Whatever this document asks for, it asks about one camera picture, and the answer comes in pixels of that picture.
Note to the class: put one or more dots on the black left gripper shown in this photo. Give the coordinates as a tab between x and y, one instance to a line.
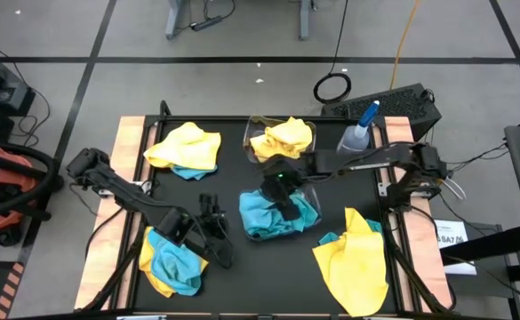
213	235

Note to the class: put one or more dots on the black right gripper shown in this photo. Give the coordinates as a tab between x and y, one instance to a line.
282	182

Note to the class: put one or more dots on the blue microfiber towel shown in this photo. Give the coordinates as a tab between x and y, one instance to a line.
255	213
190	173
306	213
175	271

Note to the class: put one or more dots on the teal microfiber towel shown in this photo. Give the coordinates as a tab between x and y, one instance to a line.
328	237

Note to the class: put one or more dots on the yellow microfiber towel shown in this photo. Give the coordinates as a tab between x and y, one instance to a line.
184	146
353	271
286	133
146	266
264	149

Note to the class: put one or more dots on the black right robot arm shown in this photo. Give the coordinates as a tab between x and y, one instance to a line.
375	161

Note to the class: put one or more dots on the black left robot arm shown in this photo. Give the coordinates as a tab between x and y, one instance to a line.
122	195

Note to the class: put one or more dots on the clear plastic basket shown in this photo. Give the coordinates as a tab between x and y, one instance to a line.
253	129
314	197

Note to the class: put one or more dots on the spray bottle with blue nozzle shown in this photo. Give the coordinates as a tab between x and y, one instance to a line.
355	138

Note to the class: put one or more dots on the black perforated computer tower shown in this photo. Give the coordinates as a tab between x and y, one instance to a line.
397	104

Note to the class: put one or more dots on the white paper sign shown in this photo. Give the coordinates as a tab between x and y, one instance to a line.
453	231

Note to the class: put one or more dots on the black power strip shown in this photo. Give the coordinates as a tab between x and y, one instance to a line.
206	23

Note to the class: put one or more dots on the grey desk leg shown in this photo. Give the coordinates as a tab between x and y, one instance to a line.
304	22
173	22

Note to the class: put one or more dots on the orange and black shop vacuum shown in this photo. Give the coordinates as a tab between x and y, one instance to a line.
10	175

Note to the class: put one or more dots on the black floor beam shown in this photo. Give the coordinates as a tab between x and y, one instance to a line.
499	242

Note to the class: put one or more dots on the black equipment box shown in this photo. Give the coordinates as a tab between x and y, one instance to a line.
2	93

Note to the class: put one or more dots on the silver metal bracket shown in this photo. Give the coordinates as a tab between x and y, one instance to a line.
383	189
104	192

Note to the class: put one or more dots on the black aluminium rig frame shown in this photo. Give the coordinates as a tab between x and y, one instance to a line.
330	119

